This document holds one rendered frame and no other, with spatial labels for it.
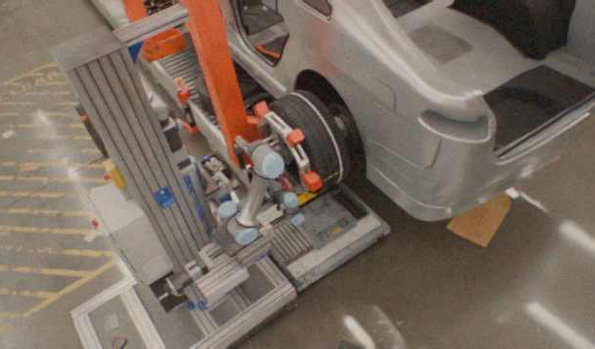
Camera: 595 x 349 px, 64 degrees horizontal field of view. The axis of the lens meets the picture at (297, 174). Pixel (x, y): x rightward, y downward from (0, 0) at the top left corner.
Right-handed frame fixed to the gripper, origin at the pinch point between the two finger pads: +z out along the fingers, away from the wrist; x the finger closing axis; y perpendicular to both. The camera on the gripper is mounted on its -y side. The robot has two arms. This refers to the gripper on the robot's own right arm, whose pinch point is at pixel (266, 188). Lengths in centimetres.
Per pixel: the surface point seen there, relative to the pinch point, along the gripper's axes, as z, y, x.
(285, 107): 18, 35, -32
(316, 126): -3.4, 28.8, -38.9
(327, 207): 7, -60, -46
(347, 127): 4, 7, -67
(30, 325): 77, -83, 171
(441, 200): -83, 15, -60
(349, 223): -11, -66, -52
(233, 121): 57, 12, -12
